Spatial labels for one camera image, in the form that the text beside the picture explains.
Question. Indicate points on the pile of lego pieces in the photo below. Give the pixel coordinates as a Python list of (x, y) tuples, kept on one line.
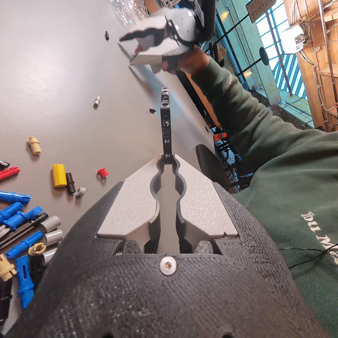
[(15, 219)]

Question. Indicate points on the hanging paper sign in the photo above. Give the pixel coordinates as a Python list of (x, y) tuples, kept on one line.
[(260, 9)]

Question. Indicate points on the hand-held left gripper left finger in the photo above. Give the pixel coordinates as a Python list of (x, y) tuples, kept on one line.
[(129, 208)]

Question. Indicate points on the person's green hoodie torso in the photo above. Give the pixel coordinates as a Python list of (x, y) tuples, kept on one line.
[(290, 198)]

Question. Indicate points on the black lego frame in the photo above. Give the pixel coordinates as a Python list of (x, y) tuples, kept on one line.
[(166, 126)]

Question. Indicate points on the person's right forearm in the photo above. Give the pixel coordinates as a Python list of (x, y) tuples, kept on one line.
[(243, 118)]

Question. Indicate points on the grey lego pin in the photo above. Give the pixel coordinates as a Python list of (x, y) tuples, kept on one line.
[(97, 101)]

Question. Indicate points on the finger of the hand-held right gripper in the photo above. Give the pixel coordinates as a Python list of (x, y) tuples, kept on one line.
[(150, 56), (147, 25)]

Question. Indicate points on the orange cone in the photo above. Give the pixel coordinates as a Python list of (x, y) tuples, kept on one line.
[(220, 137)]

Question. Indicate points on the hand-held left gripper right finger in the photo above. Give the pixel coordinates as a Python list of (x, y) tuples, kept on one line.
[(206, 208)]

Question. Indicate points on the wood edged background desk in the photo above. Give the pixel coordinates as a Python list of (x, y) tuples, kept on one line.
[(211, 117)]

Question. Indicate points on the empty clear plastic bag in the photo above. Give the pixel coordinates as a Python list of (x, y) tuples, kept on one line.
[(126, 10)]

